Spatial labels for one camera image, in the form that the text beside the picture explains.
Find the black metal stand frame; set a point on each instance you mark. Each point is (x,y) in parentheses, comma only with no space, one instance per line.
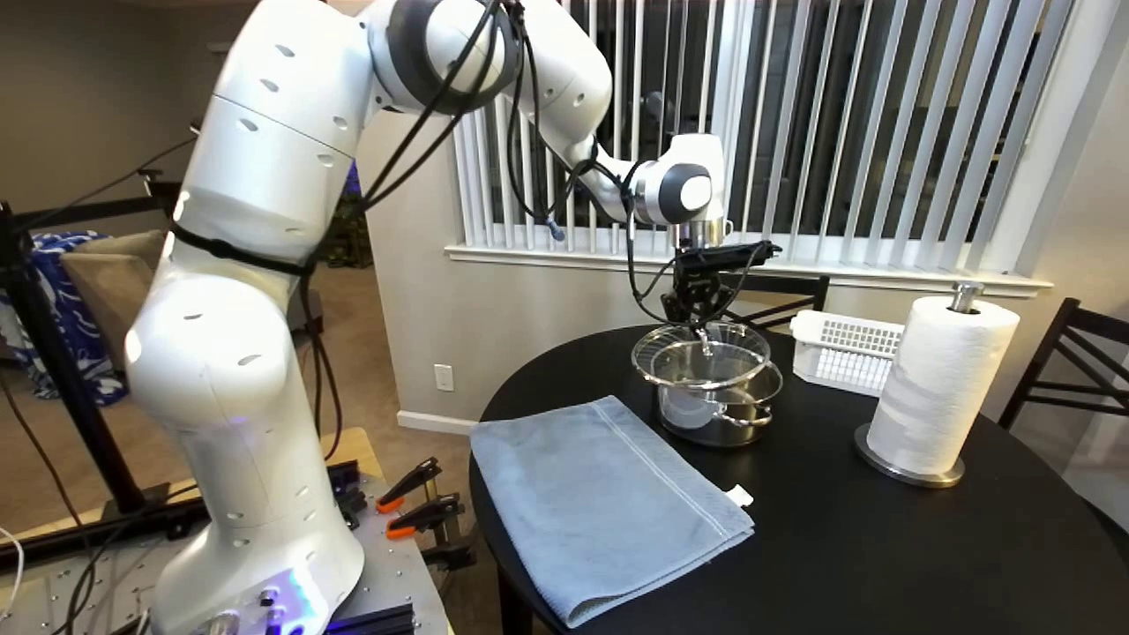
(58,391)

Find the white vertical window blinds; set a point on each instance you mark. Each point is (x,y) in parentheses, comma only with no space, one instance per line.
(868,119)

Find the blue folded towel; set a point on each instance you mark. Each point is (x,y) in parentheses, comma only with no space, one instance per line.
(602,515)

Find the white wall outlet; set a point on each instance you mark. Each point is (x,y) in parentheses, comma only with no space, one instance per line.
(442,379)

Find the robot base platform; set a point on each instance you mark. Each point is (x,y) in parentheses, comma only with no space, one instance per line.
(391,567)

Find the paper towel roll on holder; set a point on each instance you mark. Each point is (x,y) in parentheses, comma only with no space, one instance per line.
(939,381)

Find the silver steel pot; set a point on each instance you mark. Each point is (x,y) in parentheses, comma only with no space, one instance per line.
(727,425)

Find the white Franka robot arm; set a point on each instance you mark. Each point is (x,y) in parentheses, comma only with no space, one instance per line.
(233,391)

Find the black purple connector block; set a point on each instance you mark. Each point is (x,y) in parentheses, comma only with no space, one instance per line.
(347,493)

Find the white plastic basket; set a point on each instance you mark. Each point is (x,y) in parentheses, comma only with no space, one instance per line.
(849,351)

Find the black clamp orange tips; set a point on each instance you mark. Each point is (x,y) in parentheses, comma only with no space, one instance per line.
(409,481)
(427,515)

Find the round glass pot lid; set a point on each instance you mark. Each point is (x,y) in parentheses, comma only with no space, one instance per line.
(708,358)

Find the blue patterned cloth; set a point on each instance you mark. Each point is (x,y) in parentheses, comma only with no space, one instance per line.
(73,318)

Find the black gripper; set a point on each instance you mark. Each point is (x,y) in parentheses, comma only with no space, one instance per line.
(708,287)

